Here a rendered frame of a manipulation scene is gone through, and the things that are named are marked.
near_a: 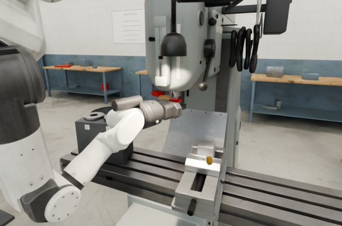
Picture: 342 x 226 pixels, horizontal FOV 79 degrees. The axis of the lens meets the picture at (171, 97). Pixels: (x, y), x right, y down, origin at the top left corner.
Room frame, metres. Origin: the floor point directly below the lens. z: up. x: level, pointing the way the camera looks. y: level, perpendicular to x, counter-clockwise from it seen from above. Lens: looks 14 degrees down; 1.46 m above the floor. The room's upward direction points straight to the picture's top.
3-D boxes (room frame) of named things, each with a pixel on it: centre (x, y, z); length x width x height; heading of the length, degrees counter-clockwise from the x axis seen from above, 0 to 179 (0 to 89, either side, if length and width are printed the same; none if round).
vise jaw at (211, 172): (0.67, -0.12, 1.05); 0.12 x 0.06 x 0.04; 70
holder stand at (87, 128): (0.89, 0.30, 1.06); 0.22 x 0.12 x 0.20; 79
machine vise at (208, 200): (0.69, -0.13, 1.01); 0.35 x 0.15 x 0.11; 160
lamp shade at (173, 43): (0.58, -0.01, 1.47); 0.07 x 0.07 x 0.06
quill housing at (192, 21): (0.77, -0.02, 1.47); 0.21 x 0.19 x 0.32; 68
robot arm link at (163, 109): (0.70, 0.05, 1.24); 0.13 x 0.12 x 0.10; 47
